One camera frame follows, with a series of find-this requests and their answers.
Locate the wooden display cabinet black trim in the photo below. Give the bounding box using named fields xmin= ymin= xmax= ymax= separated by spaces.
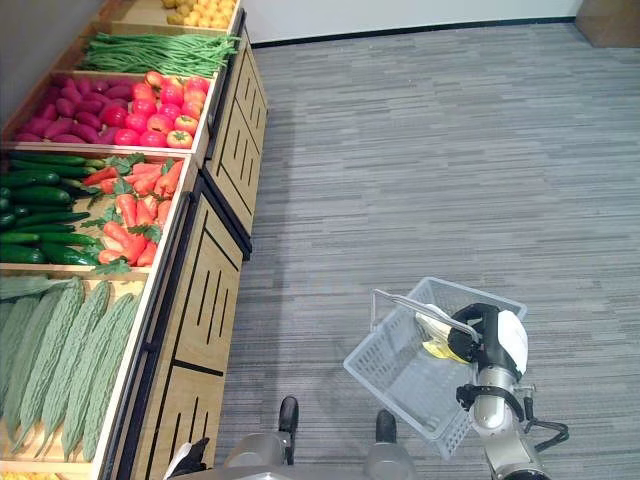
xmin=97 ymin=172 xmax=246 ymax=480
xmin=199 ymin=9 xmax=269 ymax=251

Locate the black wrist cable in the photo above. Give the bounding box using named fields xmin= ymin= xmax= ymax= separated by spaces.
xmin=519 ymin=383 xmax=571 ymax=454

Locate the wooden produce crate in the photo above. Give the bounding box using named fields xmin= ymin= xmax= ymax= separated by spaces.
xmin=92 ymin=0 xmax=245 ymax=37
xmin=0 ymin=263 xmax=157 ymax=480
xmin=1 ymin=69 xmax=220 ymax=162
xmin=52 ymin=20 xmax=239 ymax=82
xmin=0 ymin=142 xmax=195 ymax=282

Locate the dark left robot foot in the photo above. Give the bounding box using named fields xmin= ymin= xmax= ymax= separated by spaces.
xmin=277 ymin=395 xmax=301 ymax=447

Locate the green bitter gourd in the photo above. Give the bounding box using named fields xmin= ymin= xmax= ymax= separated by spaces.
xmin=0 ymin=294 xmax=42 ymax=419
xmin=0 ymin=275 xmax=72 ymax=302
xmin=13 ymin=277 xmax=87 ymax=455
xmin=40 ymin=280 xmax=113 ymax=453
xmin=2 ymin=285 xmax=65 ymax=434
xmin=60 ymin=292 xmax=137 ymax=462
xmin=81 ymin=294 xmax=145 ymax=464

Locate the green long beans pile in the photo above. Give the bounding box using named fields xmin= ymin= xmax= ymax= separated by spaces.
xmin=78 ymin=31 xmax=241 ymax=79

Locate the yellow lemons pile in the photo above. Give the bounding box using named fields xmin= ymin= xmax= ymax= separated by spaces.
xmin=182 ymin=0 xmax=237 ymax=30

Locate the black baseboard strip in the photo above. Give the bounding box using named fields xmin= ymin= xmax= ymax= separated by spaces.
xmin=249 ymin=16 xmax=577 ymax=50

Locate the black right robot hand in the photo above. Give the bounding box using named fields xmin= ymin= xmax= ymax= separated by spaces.
xmin=446 ymin=303 xmax=530 ymax=375

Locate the yellow corn cob with husk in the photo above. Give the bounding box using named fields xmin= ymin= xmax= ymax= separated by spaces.
xmin=413 ymin=302 xmax=474 ymax=364

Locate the dark right robot foot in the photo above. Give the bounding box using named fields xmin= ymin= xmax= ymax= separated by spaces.
xmin=375 ymin=409 xmax=399 ymax=446

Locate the brown cardboard box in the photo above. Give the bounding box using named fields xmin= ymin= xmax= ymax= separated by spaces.
xmin=573 ymin=0 xmax=640 ymax=49

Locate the brown potatoes pile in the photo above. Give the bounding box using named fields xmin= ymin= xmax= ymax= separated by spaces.
xmin=160 ymin=0 xmax=197 ymax=26

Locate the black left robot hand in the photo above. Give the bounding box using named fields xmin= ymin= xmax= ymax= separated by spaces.
xmin=163 ymin=437 xmax=212 ymax=479

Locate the dark robot foot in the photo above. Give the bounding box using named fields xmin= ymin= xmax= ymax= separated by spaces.
xmin=277 ymin=395 xmax=301 ymax=447
xmin=375 ymin=409 xmax=399 ymax=446

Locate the yellow produce pile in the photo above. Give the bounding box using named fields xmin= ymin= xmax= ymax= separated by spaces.
xmin=0 ymin=470 xmax=62 ymax=480

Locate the white plastic shopping basket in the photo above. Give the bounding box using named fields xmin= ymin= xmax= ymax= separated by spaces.
xmin=343 ymin=276 xmax=529 ymax=460

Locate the silver right robot leg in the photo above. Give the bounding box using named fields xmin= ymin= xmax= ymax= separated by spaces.
xmin=362 ymin=439 xmax=420 ymax=480

